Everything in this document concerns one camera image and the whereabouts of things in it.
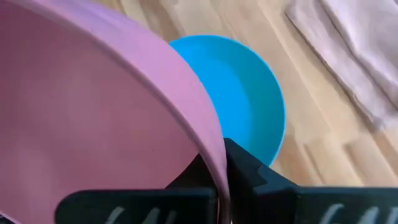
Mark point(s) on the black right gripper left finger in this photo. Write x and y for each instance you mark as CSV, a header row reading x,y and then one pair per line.
x,y
140,205

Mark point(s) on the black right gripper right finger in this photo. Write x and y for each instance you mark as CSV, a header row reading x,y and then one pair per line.
x,y
267,193

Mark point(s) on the pink plastic bowl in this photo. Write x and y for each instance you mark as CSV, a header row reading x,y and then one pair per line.
x,y
84,109

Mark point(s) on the blue plastic plate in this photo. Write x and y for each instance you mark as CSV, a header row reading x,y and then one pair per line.
x,y
239,96

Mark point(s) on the white cloth napkin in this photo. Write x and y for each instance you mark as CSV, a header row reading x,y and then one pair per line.
x,y
357,53

